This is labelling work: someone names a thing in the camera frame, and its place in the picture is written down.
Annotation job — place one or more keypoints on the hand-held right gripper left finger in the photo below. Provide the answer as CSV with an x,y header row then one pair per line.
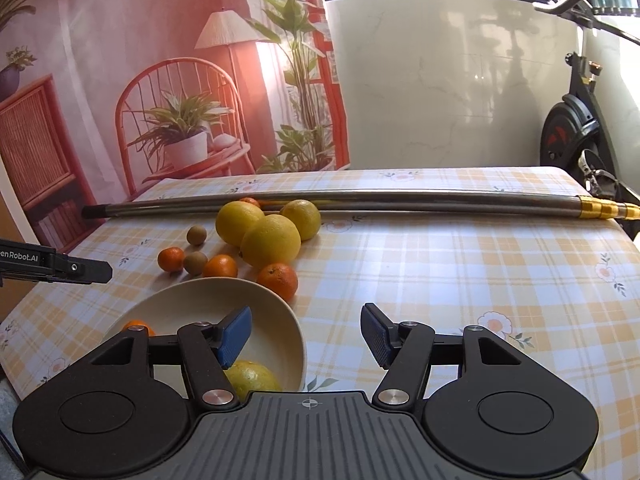
x,y
235,335

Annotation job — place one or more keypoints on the printed room backdrop cloth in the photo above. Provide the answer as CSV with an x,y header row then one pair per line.
x,y
150,60

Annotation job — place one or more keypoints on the green apple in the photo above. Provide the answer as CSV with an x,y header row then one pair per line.
x,y
252,377

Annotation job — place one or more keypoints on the small orange tangerine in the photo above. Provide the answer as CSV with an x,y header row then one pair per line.
x,y
220,266
250,202
140,327
171,259
278,280

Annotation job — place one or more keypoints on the brown kiwi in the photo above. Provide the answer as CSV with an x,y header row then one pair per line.
x,y
196,234
195,263

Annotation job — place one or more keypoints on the large yellow orange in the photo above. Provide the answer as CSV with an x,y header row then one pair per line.
x,y
237,221
270,241

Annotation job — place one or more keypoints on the wooden cabinet panel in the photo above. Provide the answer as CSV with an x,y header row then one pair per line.
x,y
12,220

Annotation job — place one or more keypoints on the black exercise bike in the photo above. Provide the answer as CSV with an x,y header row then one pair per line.
x,y
575,130

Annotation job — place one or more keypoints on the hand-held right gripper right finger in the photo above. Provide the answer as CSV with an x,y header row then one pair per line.
x,y
377,335

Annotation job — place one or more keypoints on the metal pole with gold end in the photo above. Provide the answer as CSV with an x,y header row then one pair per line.
x,y
400,200

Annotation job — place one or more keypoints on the cream round bowl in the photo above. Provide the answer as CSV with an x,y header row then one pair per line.
x,y
200,305

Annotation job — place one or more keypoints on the yellow lemon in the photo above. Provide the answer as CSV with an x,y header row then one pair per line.
x,y
304,219

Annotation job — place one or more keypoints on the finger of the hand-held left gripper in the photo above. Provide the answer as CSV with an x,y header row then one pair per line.
x,y
87,271

